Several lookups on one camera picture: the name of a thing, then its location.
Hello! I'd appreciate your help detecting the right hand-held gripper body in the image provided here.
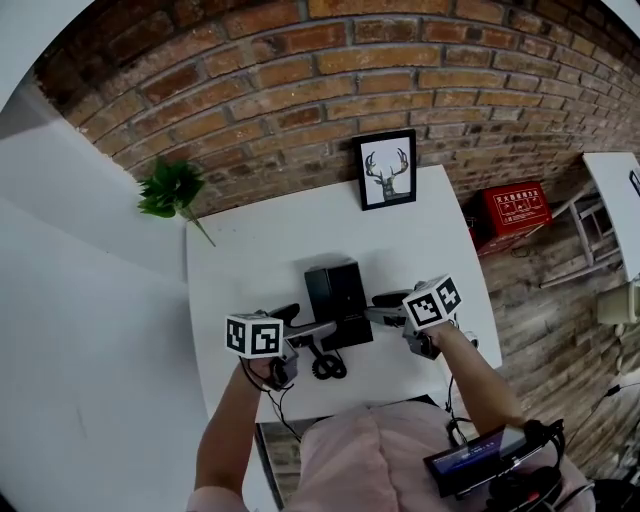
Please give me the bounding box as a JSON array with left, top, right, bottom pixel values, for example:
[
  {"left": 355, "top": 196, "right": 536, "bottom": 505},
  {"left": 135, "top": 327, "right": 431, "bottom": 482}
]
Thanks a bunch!
[{"left": 402, "top": 273, "right": 464, "bottom": 361}]

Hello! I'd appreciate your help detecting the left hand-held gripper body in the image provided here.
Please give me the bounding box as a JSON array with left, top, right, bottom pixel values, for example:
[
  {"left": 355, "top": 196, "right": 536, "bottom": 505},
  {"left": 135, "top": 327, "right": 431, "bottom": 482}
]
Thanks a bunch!
[{"left": 224, "top": 313, "right": 302, "bottom": 392}]

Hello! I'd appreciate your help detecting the black box device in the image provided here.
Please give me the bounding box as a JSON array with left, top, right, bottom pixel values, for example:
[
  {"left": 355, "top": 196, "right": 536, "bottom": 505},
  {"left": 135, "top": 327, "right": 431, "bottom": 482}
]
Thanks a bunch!
[{"left": 303, "top": 257, "right": 375, "bottom": 353}]

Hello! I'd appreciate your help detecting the person's right forearm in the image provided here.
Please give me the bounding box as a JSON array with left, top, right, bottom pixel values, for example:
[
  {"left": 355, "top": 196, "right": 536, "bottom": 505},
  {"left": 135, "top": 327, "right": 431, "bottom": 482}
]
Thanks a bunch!
[{"left": 432, "top": 322, "right": 526, "bottom": 436}]

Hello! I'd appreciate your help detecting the person's left forearm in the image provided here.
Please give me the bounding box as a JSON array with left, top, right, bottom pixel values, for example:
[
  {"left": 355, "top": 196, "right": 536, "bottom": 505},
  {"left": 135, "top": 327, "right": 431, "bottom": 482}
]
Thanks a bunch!
[{"left": 193, "top": 359, "right": 264, "bottom": 496}]

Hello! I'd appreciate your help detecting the white desk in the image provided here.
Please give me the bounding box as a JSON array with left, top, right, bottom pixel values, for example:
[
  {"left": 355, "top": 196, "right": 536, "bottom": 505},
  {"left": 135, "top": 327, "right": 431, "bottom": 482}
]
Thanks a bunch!
[{"left": 185, "top": 163, "right": 503, "bottom": 424}]

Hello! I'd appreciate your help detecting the red fire extinguisher box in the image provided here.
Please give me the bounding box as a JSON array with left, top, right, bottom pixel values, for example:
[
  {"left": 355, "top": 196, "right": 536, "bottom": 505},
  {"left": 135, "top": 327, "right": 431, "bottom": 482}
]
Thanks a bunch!
[{"left": 472, "top": 181, "right": 554, "bottom": 257}]

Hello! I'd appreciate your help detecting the black framed deer picture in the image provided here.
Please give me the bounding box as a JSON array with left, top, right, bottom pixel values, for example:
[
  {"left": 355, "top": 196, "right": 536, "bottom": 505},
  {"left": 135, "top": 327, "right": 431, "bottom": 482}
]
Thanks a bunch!
[{"left": 352, "top": 128, "right": 418, "bottom": 212}]

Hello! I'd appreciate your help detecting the person's pink shirt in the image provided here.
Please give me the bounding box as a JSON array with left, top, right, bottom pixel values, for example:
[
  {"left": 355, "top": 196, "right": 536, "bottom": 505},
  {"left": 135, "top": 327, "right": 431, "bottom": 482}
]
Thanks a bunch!
[{"left": 187, "top": 402, "right": 596, "bottom": 512}]

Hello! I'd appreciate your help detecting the black chest-mounted screen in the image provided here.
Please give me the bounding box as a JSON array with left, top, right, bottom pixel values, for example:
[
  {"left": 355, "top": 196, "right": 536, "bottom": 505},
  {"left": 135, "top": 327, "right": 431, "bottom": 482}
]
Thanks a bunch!
[{"left": 423, "top": 424, "right": 544, "bottom": 499}]

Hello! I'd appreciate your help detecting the green plant sprig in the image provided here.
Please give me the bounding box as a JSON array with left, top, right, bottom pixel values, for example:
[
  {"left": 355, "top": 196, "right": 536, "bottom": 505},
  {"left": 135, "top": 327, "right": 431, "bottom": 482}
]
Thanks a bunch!
[{"left": 137, "top": 155, "right": 217, "bottom": 248}]

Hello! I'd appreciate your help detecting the cream plastic chair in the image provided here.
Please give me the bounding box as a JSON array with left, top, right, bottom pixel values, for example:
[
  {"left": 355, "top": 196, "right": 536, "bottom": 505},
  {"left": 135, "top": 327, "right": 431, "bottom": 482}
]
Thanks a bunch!
[{"left": 597, "top": 281, "right": 640, "bottom": 326}]

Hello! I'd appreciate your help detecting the white table with slanted legs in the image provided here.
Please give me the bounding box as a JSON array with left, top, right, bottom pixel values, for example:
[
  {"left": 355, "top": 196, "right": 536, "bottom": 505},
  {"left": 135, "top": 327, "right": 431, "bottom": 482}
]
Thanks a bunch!
[{"left": 539, "top": 152, "right": 640, "bottom": 289}]

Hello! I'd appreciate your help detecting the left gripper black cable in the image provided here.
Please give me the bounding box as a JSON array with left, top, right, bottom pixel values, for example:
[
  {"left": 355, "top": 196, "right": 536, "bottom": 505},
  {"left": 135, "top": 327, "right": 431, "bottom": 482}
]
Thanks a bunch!
[{"left": 238, "top": 357, "right": 304, "bottom": 444}]

